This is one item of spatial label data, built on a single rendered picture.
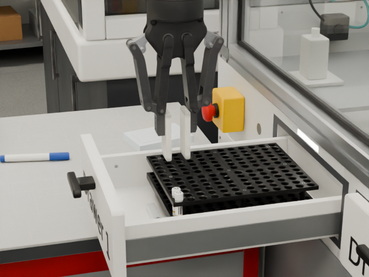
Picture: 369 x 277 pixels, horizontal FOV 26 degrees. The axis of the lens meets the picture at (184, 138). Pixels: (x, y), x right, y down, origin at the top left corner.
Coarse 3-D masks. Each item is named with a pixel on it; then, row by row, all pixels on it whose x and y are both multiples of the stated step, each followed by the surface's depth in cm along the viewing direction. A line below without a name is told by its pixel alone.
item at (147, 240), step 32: (128, 160) 131; (128, 192) 131; (320, 192) 126; (128, 224) 108; (160, 224) 109; (192, 224) 110; (224, 224) 112; (256, 224) 113; (288, 224) 114; (320, 224) 116; (128, 256) 109; (160, 256) 111
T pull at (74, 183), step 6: (72, 174) 119; (72, 180) 117; (78, 180) 117; (84, 180) 117; (90, 180) 117; (72, 186) 115; (78, 186) 115; (84, 186) 116; (90, 186) 117; (72, 192) 114; (78, 192) 114
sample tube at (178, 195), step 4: (176, 192) 113; (180, 192) 113; (176, 196) 113; (180, 196) 113; (176, 200) 113; (180, 200) 113; (176, 208) 114; (180, 208) 114; (176, 212) 114; (180, 212) 114
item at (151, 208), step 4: (148, 204) 124; (152, 204) 124; (148, 208) 123; (152, 208) 123; (156, 208) 123; (148, 212) 123; (152, 212) 122; (156, 212) 122; (152, 216) 120; (156, 216) 120; (160, 216) 120
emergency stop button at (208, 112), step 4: (204, 108) 154; (208, 108) 153; (212, 108) 154; (204, 112) 154; (208, 112) 153; (212, 112) 154; (204, 116) 155; (208, 116) 154; (212, 116) 154; (208, 120) 155
